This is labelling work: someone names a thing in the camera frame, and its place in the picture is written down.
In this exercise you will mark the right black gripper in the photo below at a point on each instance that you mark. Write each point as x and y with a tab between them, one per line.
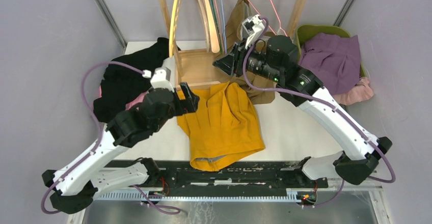
233	63

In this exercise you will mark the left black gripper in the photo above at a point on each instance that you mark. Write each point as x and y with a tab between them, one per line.
188	105

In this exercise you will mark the tan pleated skirt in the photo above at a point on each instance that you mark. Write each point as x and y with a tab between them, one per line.
240	11

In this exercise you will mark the yellow garment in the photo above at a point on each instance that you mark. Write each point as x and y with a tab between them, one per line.
224	129

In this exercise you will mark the pink wire hanger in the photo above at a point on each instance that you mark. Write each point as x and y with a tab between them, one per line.
268	9

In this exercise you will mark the yellow plastic hanger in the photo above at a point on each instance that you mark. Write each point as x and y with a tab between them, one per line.
173	26

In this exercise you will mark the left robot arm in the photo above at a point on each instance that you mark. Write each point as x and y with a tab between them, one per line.
74	187

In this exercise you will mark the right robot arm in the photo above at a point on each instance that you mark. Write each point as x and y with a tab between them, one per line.
361	151

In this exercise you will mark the beige wooden hanger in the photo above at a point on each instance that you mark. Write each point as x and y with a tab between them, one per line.
210	28

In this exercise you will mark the wooden hanger rack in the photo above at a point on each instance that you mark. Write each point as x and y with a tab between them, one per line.
193	66

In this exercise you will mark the green plastic hanger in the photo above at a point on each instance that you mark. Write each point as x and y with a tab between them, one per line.
212	0

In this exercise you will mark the black garment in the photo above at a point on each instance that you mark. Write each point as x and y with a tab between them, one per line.
121	85

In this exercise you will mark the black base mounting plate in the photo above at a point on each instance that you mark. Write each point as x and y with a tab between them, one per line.
240	179

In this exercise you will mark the green plastic bin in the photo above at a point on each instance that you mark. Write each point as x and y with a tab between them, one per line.
306	32

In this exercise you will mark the purple garment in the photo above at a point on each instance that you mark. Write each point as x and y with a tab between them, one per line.
335	60

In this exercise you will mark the light pink ruffled garment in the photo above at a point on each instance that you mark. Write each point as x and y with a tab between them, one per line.
360	92

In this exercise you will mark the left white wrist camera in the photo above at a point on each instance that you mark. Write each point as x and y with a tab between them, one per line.
160	78

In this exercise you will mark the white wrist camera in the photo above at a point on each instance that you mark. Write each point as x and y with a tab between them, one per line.
160	78
251	29

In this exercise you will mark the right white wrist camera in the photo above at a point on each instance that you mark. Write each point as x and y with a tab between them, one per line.
251	29

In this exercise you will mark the blue wire hanger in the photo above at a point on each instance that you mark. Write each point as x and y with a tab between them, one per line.
222	23

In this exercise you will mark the aluminium frame rail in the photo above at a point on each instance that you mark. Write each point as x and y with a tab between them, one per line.
224	202

